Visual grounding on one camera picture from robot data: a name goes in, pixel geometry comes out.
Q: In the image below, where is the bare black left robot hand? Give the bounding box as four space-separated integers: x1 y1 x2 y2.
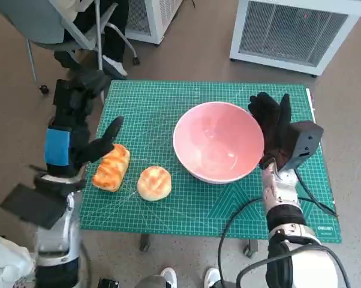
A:
44 70 125 178

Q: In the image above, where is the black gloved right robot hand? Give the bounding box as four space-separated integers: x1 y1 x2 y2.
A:
248 92 294 170

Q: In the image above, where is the striped toy bread loaf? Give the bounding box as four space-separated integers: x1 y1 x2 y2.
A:
91 143 131 193

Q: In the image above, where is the pink bowl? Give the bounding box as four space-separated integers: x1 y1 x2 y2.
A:
172 101 265 184

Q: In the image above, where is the round toy bread bun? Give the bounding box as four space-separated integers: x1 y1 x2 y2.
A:
137 165 172 202

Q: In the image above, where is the large white mesh cabinet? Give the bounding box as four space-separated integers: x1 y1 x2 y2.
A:
229 0 361 77

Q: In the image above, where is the green cutting mat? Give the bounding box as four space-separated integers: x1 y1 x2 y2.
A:
79 79 342 244

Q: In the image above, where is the black table leg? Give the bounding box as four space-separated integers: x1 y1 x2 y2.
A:
243 239 259 258
139 233 151 252

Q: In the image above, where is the grey office chair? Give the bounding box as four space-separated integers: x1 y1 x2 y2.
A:
0 0 141 97

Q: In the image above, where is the small black box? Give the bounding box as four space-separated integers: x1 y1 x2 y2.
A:
98 277 121 288

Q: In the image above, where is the small white mesh cabinet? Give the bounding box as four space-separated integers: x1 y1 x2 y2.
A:
125 0 184 46

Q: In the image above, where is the white shoe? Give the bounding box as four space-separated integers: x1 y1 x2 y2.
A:
204 268 225 288
161 268 178 288

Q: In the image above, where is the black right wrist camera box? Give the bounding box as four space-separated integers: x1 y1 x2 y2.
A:
281 120 324 172

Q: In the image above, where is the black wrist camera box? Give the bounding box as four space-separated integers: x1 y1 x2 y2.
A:
0 183 68 230
281 120 324 172

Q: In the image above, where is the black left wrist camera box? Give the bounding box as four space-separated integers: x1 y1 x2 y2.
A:
0 183 68 230

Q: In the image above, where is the short black right wrist cable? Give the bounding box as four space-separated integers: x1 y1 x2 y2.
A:
294 169 339 217

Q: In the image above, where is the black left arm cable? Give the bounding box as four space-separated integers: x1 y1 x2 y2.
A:
80 241 93 288

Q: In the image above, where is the black right elbow cable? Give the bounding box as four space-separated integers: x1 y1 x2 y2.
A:
236 242 352 288

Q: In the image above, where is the long black right arm cable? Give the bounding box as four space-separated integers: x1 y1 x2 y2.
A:
218 197 267 288

